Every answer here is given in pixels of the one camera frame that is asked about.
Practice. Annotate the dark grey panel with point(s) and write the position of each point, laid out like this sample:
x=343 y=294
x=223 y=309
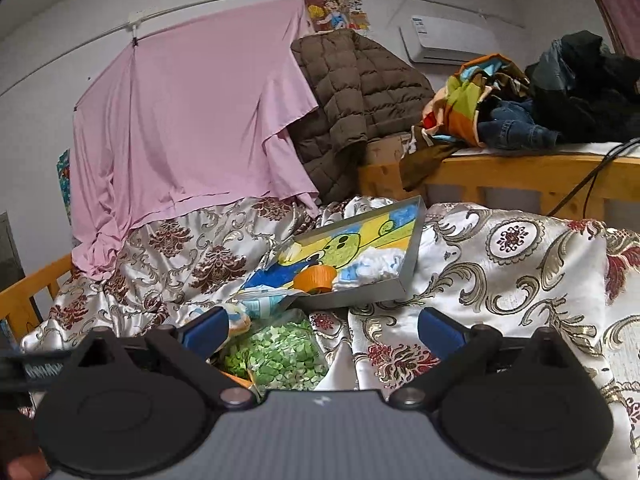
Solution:
x=7 y=260

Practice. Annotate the wooden bed frame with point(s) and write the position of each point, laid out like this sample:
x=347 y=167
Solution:
x=500 y=172

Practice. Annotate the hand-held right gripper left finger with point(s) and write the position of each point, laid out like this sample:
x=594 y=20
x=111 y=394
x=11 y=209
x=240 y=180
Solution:
x=210 y=332

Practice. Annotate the small wall picture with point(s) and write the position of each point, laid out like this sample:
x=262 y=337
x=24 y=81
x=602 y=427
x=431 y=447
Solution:
x=64 y=185

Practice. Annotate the olive brown cloth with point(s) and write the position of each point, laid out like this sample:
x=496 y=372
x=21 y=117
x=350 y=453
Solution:
x=420 y=165

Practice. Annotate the brown puffer jacket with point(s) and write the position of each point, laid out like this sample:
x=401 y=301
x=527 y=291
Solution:
x=350 y=90

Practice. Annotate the orange tape roll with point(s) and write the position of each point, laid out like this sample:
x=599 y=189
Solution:
x=315 y=279

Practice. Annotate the pink bed sheet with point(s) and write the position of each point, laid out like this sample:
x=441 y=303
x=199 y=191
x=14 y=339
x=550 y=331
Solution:
x=190 y=110

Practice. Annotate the light blue packet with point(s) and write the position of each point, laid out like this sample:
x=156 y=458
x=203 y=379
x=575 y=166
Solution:
x=265 y=302

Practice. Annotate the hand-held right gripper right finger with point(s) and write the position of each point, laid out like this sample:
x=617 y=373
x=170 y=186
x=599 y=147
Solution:
x=440 y=332

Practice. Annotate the person's left hand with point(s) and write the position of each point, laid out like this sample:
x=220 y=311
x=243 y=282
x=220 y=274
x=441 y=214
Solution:
x=25 y=469

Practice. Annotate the floral satin quilt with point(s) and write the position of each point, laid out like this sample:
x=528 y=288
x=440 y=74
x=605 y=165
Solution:
x=500 y=270

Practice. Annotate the blue denim jeans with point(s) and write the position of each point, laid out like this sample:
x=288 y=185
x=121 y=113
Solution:
x=515 y=127

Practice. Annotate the dark jacket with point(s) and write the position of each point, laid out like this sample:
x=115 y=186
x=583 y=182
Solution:
x=590 y=90

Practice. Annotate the bag of green pieces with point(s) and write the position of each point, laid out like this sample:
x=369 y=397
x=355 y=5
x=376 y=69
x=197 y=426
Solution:
x=280 y=352

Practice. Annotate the wooden bed rail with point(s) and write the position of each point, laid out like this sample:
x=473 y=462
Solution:
x=20 y=300

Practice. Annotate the colourful wall poster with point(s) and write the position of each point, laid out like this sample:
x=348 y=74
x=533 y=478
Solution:
x=340 y=10

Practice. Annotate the cardboard box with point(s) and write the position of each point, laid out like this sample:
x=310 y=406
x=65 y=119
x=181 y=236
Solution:
x=387 y=150

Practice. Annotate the white air conditioner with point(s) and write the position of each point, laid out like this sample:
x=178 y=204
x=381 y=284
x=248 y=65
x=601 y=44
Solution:
x=450 y=40

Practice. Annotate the pink curtain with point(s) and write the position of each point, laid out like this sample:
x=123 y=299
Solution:
x=620 y=10

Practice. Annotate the grey box with cartoon picture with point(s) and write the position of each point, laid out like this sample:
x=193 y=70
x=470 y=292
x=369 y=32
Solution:
x=350 y=240

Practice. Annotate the colourful patchwork blanket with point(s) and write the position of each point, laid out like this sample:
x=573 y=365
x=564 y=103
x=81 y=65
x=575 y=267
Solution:
x=460 y=95

